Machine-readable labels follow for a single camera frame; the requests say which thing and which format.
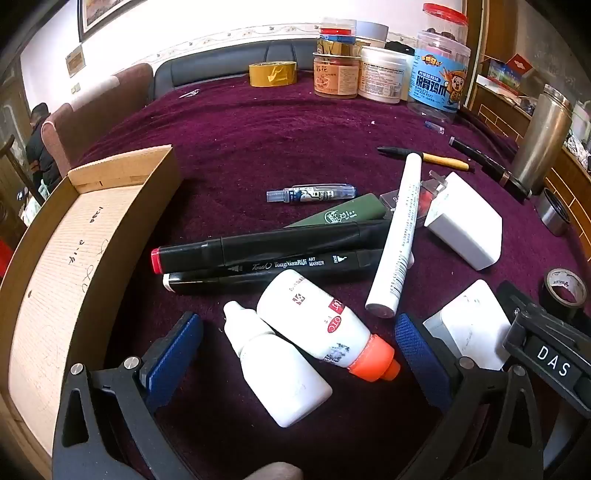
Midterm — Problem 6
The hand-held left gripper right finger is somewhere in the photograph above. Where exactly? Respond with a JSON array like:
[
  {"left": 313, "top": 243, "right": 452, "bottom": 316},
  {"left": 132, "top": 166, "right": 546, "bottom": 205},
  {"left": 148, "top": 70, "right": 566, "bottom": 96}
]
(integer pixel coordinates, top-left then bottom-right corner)
[{"left": 394, "top": 313, "right": 546, "bottom": 480}]

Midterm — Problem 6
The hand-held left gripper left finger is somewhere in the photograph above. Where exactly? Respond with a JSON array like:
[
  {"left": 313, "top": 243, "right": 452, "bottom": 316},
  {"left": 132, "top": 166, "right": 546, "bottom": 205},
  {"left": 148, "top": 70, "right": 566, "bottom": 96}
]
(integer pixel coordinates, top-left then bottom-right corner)
[{"left": 52, "top": 311, "right": 204, "bottom": 480}]

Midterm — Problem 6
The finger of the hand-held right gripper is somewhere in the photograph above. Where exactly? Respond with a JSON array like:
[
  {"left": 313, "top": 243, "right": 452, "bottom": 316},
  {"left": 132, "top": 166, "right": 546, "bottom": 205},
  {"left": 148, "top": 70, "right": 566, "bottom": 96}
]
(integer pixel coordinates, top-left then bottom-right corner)
[{"left": 496, "top": 281, "right": 591, "bottom": 352}]

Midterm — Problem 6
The black marker white cap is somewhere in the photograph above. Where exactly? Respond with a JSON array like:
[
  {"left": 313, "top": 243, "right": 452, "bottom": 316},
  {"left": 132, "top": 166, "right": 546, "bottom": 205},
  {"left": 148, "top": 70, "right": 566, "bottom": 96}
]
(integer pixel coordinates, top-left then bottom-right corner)
[{"left": 163, "top": 249, "right": 386, "bottom": 296}]

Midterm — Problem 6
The small white dropper bottle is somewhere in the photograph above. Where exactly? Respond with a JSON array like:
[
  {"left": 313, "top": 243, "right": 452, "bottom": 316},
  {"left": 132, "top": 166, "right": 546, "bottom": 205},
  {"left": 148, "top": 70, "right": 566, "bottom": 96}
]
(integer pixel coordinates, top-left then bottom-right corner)
[{"left": 223, "top": 301, "right": 333, "bottom": 428}]

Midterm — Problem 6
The white bottle orange cap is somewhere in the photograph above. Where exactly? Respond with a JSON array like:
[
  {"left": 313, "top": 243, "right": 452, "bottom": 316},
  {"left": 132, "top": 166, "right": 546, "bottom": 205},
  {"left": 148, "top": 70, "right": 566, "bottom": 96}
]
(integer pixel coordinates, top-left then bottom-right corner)
[{"left": 257, "top": 270, "right": 402, "bottom": 382}]

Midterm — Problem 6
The white cylindrical tube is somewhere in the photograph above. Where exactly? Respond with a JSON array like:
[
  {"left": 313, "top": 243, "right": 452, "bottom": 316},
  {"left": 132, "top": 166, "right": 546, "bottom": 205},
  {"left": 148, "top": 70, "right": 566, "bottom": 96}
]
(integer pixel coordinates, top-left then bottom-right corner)
[{"left": 365, "top": 153, "right": 423, "bottom": 319}]

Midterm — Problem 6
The brown cardboard box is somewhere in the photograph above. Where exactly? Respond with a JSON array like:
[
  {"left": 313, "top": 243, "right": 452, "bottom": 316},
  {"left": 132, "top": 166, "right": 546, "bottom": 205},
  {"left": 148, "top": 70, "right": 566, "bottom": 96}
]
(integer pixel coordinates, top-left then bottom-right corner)
[{"left": 0, "top": 144, "right": 183, "bottom": 480}]

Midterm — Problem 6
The black marker red cap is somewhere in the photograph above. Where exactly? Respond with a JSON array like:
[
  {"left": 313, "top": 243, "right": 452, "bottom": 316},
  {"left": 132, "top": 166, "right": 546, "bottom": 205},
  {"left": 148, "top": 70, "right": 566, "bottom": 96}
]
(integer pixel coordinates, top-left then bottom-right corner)
[{"left": 151, "top": 220, "right": 393, "bottom": 274}]

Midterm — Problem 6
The dark green lighter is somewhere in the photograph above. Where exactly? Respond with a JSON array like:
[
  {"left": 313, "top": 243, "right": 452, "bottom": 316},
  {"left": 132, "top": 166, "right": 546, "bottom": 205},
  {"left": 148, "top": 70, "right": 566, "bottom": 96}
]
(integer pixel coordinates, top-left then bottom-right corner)
[{"left": 284, "top": 193, "right": 389, "bottom": 229}]

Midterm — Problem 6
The black tape roll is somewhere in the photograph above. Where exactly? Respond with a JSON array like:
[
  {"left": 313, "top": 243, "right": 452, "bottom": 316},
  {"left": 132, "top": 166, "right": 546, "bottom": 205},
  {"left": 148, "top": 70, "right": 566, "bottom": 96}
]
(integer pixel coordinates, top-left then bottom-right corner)
[{"left": 544, "top": 268, "right": 588, "bottom": 319}]

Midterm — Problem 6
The stainless steel thermos cup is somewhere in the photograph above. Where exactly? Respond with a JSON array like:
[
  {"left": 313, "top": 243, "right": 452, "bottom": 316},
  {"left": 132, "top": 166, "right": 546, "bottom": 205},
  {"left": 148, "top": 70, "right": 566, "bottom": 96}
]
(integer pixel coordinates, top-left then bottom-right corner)
[{"left": 536, "top": 187, "right": 571, "bottom": 237}]

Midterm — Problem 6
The large white charger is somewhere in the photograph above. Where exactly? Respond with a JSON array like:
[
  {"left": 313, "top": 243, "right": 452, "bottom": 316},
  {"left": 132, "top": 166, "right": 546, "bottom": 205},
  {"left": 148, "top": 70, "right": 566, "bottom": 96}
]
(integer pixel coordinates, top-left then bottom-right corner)
[{"left": 424, "top": 172, "right": 503, "bottom": 271}]

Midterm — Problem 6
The black fountain pen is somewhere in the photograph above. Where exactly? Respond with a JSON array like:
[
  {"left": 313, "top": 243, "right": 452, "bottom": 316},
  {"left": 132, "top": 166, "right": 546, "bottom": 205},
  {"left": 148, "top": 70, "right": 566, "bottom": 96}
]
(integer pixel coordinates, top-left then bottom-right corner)
[{"left": 449, "top": 136, "right": 529, "bottom": 201}]

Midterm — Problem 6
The clear packet red insert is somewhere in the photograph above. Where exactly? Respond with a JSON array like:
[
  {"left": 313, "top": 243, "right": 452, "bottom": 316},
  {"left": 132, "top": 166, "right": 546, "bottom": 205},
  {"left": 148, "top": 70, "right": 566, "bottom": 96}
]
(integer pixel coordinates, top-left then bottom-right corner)
[{"left": 379, "top": 171, "right": 448, "bottom": 227}]

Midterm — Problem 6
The black and yellow pen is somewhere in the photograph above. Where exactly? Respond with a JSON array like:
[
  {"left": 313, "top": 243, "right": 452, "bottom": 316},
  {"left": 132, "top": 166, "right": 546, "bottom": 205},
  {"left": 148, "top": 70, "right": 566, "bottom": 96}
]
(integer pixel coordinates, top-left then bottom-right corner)
[{"left": 377, "top": 146, "right": 475, "bottom": 173}]

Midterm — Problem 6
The wooden sideboard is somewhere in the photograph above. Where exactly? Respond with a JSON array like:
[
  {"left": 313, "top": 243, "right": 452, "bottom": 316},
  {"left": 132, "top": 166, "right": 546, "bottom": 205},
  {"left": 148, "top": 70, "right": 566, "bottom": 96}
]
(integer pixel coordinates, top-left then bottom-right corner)
[{"left": 462, "top": 78, "right": 591, "bottom": 259}]

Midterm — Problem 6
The clear blue refill tube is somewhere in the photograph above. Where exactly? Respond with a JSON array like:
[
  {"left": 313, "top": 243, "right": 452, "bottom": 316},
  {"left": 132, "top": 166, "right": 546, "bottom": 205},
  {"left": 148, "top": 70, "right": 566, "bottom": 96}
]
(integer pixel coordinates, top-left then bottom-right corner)
[{"left": 266, "top": 185, "right": 357, "bottom": 204}]

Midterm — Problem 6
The colourful carton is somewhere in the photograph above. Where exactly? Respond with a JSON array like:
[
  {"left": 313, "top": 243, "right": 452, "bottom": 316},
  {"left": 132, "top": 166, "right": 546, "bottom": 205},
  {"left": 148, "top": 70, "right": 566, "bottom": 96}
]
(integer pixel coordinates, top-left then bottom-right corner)
[{"left": 480, "top": 53, "right": 536, "bottom": 95}]

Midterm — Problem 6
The clear jar blue label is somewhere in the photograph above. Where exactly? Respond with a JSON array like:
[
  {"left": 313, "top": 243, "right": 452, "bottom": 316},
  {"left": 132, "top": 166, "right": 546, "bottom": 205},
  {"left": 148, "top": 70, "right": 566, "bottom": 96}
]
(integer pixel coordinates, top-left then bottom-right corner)
[{"left": 407, "top": 4, "right": 472, "bottom": 124}]

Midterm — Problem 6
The brown upholstered chair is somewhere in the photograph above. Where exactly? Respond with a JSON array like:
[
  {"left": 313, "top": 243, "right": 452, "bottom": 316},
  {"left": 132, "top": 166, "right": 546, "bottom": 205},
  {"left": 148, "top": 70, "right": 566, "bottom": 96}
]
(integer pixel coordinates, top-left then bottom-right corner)
[{"left": 41, "top": 62, "right": 154, "bottom": 178}]

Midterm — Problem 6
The white plastic jar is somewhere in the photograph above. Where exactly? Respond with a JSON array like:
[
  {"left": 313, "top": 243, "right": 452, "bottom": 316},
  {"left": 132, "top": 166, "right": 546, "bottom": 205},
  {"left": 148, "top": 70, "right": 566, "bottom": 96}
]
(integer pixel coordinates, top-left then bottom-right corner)
[{"left": 358, "top": 45, "right": 415, "bottom": 103}]

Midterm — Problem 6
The black leather sofa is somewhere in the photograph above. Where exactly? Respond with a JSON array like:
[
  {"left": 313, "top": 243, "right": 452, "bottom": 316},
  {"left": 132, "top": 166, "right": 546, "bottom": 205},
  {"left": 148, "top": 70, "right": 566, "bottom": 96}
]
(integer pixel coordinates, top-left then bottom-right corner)
[{"left": 154, "top": 38, "right": 319, "bottom": 100}]

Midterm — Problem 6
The yellow tape roll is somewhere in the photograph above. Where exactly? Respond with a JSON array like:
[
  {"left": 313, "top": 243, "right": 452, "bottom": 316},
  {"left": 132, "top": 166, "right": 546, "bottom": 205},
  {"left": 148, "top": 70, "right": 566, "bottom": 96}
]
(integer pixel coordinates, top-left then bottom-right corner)
[{"left": 248, "top": 60, "right": 298, "bottom": 88}]

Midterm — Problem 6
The gold wall plaque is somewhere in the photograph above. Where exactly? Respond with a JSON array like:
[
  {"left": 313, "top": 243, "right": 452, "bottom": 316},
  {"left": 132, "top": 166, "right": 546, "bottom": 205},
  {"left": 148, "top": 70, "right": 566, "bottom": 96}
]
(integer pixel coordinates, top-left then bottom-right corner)
[{"left": 65, "top": 44, "right": 86, "bottom": 77}]

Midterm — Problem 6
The framed wall picture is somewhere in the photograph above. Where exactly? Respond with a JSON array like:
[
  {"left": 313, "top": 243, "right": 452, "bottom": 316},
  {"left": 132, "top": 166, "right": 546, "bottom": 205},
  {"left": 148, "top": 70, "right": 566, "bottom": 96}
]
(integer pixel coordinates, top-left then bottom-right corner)
[{"left": 78, "top": 0, "right": 148, "bottom": 42}]

